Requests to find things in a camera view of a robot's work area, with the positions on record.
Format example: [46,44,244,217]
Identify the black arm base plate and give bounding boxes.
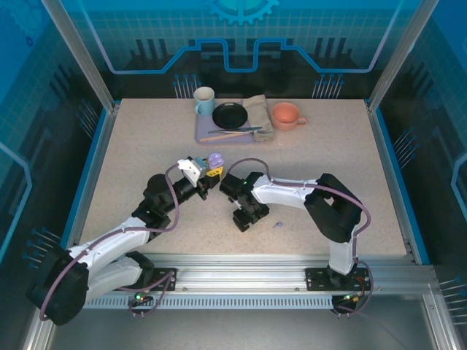
[305,267,373,292]
[144,268,179,292]

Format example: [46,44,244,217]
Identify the aluminium mounting rail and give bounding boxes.
[109,253,437,292]

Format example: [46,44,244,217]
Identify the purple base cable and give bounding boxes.
[331,254,377,318]
[120,268,178,318]

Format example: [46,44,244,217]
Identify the light wooden chopstick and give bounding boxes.
[200,131,244,143]

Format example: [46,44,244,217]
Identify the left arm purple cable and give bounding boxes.
[38,162,182,322]

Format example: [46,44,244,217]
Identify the metal knife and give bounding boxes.
[207,125,263,134]

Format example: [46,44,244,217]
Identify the black plate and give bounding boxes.
[212,101,250,131]

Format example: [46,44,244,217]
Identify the beige folded cloth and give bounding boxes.
[242,93,275,143]

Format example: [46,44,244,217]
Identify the lavender tray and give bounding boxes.
[195,109,256,144]

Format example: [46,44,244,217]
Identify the grey metal shelf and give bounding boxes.
[21,291,467,350]

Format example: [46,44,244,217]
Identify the light blue mug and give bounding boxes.
[193,86,216,117]

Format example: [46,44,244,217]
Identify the salmon ceramic cup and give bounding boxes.
[270,101,309,131]

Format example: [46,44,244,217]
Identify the aluminium table side rail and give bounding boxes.
[60,104,121,265]
[364,100,433,265]

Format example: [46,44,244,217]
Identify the slotted grey cable duct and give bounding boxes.
[83,294,335,310]

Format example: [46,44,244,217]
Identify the aluminium frame post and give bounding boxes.
[40,0,120,112]
[366,0,441,112]

